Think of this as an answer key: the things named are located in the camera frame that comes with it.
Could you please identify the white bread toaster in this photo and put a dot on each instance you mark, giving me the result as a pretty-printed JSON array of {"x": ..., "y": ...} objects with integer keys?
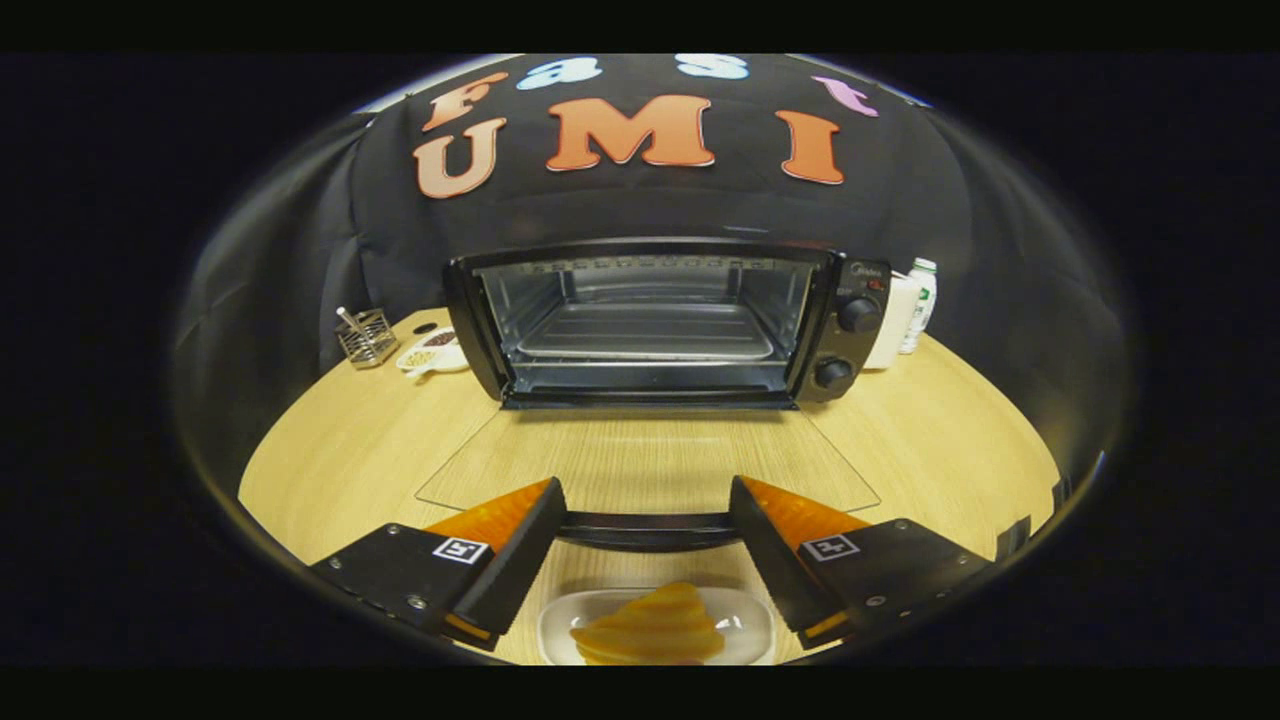
[{"x": 890, "y": 320}]

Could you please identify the metal oven tray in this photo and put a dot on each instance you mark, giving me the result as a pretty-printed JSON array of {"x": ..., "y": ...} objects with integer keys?
[{"x": 645, "y": 335}]

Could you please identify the golden croissant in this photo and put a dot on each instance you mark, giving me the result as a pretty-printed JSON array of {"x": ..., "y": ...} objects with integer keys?
[{"x": 650, "y": 625}]

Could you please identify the thin white stick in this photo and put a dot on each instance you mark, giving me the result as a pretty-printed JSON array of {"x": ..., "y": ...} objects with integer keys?
[{"x": 352, "y": 320}]

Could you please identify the black toaster oven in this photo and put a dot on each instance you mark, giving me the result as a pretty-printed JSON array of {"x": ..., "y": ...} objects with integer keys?
[{"x": 850, "y": 350}]

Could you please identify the white rectangular plate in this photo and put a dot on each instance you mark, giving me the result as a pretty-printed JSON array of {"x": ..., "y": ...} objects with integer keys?
[{"x": 755, "y": 615}]

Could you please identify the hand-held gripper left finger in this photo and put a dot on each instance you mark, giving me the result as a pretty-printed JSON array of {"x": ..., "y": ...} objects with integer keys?
[{"x": 520, "y": 565}]

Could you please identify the white bottle with green label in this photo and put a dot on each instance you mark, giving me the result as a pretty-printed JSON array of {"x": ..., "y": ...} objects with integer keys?
[{"x": 920, "y": 305}]

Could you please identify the white divided snack dish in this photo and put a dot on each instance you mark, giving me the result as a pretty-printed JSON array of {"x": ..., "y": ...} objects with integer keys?
[{"x": 440, "y": 355}]

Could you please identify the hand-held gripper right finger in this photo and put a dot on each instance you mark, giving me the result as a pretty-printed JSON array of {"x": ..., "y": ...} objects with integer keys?
[{"x": 780, "y": 565}]

